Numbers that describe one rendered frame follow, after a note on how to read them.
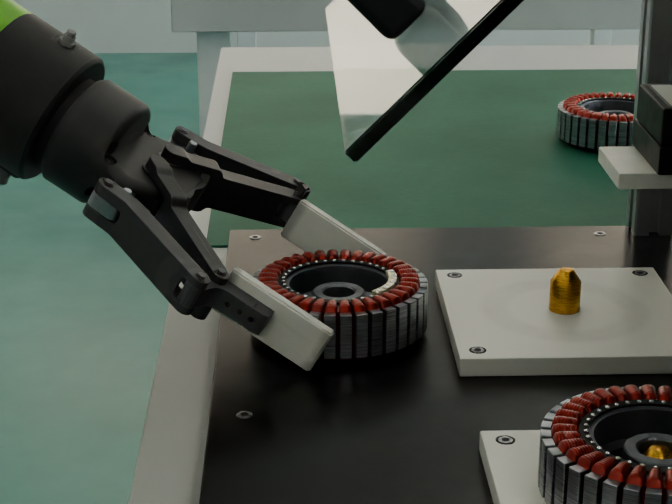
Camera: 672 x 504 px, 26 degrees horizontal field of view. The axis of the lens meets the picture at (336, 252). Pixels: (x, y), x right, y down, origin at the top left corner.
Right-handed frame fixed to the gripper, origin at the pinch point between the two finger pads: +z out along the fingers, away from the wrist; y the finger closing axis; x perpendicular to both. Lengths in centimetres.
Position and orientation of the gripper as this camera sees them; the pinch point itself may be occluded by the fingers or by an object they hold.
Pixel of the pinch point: (336, 300)
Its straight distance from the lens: 91.7
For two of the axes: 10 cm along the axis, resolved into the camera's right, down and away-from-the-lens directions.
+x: 4.8, -7.7, -4.2
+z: 8.3, 5.5, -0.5
